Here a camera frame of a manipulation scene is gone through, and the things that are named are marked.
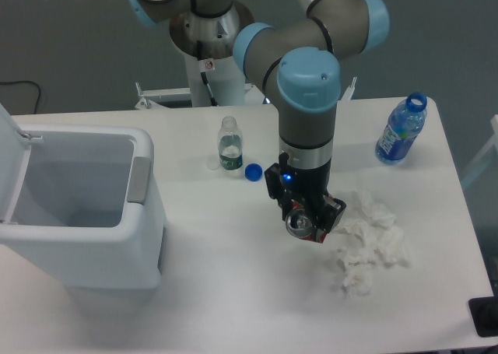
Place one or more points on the crumpled white tissue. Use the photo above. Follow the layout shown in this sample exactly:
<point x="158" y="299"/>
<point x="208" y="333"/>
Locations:
<point x="358" y="280"/>
<point x="391" y="247"/>
<point x="361" y="244"/>
<point x="374" y="212"/>

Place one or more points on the white trash can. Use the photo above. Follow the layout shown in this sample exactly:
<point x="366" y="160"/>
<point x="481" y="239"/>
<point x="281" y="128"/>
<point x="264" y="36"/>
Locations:
<point x="89" y="212"/>

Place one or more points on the black device at edge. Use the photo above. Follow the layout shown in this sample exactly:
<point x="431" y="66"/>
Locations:
<point x="484" y="315"/>

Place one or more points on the blue bottle cap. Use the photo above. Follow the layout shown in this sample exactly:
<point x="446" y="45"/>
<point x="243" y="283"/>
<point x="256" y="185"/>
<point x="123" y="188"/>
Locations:
<point x="253" y="172"/>

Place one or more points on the clear plastic bottle green label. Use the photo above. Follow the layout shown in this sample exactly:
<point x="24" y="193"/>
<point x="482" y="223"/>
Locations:
<point x="230" y="144"/>

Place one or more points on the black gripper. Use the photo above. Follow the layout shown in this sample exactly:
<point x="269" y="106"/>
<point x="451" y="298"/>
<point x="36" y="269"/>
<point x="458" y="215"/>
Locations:
<point x="293" y="188"/>

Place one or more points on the red soda can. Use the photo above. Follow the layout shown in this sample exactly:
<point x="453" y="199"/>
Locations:
<point x="300" y="226"/>

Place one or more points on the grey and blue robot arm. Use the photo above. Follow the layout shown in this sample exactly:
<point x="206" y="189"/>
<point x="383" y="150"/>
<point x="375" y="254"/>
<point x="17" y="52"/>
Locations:
<point x="295" y="68"/>

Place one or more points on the white bottle cap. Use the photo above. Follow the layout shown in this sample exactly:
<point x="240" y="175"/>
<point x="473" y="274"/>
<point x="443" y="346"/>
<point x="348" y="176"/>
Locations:
<point x="212" y="164"/>

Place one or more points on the blue plastic bottle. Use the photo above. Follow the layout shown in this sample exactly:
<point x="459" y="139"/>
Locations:
<point x="404" y="124"/>

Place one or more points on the white trash can lid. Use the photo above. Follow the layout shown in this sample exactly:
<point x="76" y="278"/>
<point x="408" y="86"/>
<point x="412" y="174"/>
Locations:
<point x="16" y="145"/>

